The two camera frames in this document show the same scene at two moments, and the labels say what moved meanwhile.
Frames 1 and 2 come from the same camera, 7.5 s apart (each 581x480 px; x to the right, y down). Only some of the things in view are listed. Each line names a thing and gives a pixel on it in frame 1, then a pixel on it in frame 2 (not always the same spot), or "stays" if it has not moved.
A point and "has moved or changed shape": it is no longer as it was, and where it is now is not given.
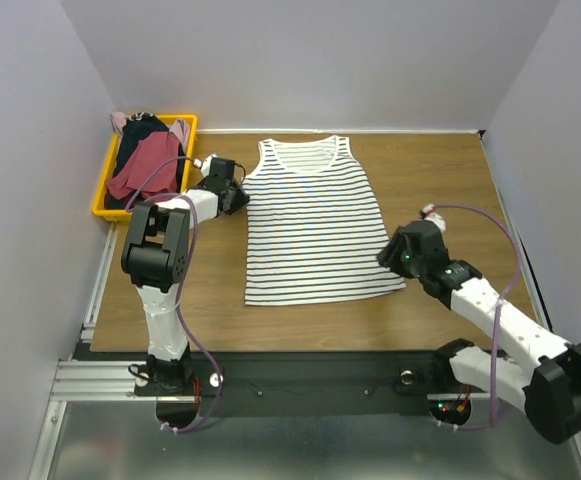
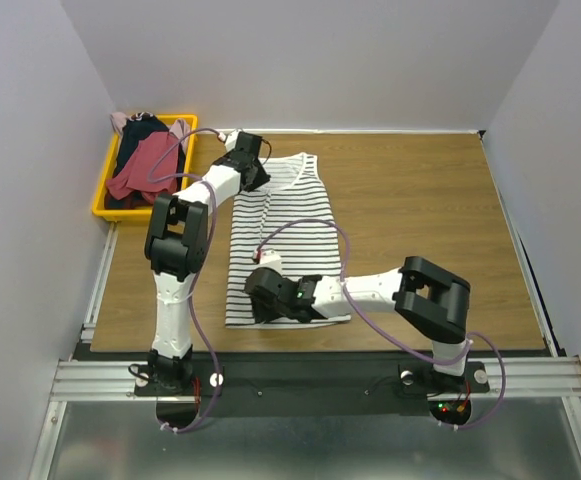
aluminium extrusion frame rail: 87,380 stays
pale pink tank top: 179,127 stays
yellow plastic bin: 99,206 stays
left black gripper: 242,199 to 262,177
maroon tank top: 148,153 stays
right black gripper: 392,251 to 261,310
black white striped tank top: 314,230 has moved or changed shape
